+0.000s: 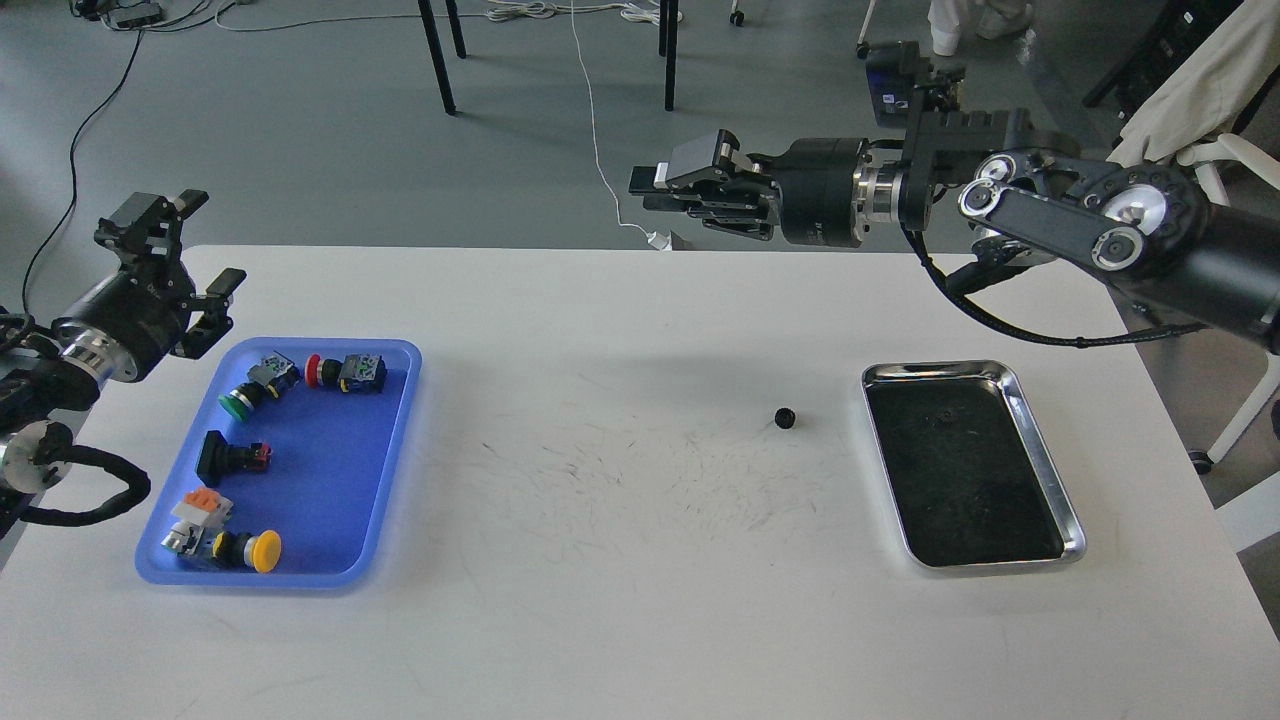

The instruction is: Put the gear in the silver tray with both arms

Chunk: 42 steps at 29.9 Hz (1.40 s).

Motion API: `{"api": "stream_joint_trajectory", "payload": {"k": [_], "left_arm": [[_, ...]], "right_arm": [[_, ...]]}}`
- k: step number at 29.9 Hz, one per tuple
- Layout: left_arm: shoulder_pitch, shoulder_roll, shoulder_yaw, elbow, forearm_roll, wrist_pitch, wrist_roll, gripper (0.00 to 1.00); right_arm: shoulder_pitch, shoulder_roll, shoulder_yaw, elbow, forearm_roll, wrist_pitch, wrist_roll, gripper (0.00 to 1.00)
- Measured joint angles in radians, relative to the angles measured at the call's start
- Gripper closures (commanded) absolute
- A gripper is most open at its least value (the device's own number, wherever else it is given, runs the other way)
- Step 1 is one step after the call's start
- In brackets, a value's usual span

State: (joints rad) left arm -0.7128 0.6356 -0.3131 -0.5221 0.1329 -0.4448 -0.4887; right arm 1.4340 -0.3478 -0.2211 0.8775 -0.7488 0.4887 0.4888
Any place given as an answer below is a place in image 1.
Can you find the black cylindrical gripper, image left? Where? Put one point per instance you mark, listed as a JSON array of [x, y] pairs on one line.
[[123, 327]]

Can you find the black table leg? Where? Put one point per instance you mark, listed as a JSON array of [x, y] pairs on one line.
[[436, 51], [668, 18]]

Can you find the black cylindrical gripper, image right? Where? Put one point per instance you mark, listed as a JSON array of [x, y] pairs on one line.
[[827, 191]]

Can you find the black table leg left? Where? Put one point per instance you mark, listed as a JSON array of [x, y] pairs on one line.
[[436, 51]]

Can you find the yellow push button switch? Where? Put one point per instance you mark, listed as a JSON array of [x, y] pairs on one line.
[[225, 550]]

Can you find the blue plastic tray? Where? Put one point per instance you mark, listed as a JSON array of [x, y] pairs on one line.
[[329, 480]]

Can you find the black push button switch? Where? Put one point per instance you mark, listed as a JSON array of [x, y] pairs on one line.
[[218, 459]]

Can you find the red push button switch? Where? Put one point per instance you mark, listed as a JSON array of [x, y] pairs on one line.
[[355, 374]]

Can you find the black table leg right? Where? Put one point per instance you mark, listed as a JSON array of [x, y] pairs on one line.
[[668, 18]]

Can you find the person legs white shoes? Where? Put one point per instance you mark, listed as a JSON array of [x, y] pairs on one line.
[[998, 19]]

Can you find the beige cloth on chair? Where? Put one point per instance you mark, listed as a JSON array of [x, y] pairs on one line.
[[1208, 91]]

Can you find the silver metal tray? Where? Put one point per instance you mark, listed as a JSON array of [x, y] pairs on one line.
[[981, 496]]

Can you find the orange white contact block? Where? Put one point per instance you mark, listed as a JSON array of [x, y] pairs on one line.
[[204, 507]]

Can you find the green push button switch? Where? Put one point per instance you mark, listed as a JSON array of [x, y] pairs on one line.
[[269, 379]]

